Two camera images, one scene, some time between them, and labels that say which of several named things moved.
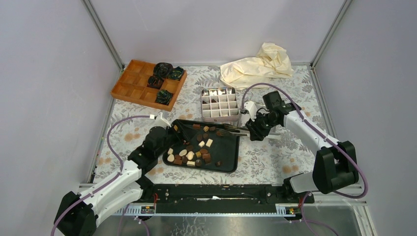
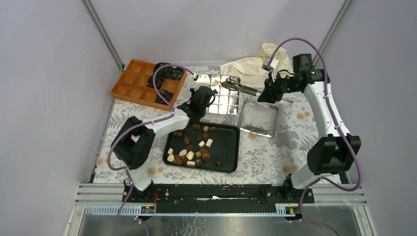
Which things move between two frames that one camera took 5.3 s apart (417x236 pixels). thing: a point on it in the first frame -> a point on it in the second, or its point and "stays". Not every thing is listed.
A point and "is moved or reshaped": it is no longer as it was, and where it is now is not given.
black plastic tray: x=205 y=149 stays
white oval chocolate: x=183 y=152 stays
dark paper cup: x=154 y=82 stays
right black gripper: x=254 y=130 -> x=270 y=93
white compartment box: x=219 y=104 is moved or reshaped
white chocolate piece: x=209 y=142 stays
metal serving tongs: x=229 y=130 -> x=232 y=85
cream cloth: x=272 y=62 stays
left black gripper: x=183 y=135 -> x=192 y=92
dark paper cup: x=163 y=97 stays
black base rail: x=220 y=198 stays
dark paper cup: x=163 y=70 stays
